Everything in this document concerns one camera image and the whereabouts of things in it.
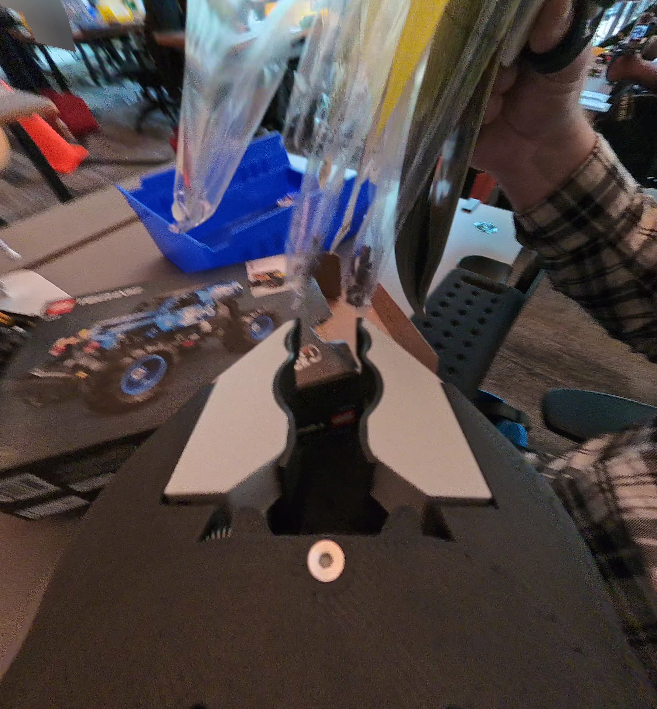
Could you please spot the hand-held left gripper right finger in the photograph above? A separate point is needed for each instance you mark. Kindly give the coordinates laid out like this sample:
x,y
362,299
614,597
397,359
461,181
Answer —
x,y
422,443

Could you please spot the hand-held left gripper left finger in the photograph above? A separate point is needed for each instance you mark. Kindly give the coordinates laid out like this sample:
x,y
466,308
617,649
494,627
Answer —
x,y
234,443

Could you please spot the dark toy box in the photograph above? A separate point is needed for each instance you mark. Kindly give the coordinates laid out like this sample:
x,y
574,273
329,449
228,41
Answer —
x,y
112,399

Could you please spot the yellow paper note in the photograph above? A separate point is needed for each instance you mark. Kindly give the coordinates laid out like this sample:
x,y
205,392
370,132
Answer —
x,y
406,72

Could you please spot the white booklet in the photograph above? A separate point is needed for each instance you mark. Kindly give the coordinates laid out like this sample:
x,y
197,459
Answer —
x,y
450,166

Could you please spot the blue storage bin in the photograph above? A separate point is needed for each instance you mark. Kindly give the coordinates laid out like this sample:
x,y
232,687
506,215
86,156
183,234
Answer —
x,y
239,232

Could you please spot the shiny clear plastic bag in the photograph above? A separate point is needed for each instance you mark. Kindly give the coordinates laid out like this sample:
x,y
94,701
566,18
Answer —
x,y
223,111

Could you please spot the person's right forearm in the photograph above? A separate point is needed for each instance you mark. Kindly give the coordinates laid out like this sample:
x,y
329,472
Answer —
x,y
600,249

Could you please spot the grey desk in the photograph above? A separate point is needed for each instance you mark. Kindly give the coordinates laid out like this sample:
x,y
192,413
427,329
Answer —
x,y
73,243

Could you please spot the person's right hand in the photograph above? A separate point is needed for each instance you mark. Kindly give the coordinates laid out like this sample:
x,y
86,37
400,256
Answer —
x,y
528,133

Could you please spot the black perforated chair armrest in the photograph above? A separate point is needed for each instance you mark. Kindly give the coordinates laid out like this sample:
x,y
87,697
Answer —
x,y
461,327

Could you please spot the grey chair seat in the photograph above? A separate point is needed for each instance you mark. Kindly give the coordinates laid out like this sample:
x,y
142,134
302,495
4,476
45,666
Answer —
x,y
594,412

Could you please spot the person's plaid shirt torso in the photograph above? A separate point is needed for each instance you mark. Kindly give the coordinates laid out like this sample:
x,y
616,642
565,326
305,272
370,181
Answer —
x,y
627,498

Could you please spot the white book stand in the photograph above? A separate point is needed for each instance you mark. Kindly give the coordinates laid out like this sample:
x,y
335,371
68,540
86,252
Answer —
x,y
18,288

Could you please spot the orange traffic cone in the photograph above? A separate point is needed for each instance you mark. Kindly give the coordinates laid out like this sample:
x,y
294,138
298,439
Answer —
x,y
46,138

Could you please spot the red cloth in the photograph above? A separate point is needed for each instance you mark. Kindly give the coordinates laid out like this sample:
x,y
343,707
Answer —
x,y
73,113

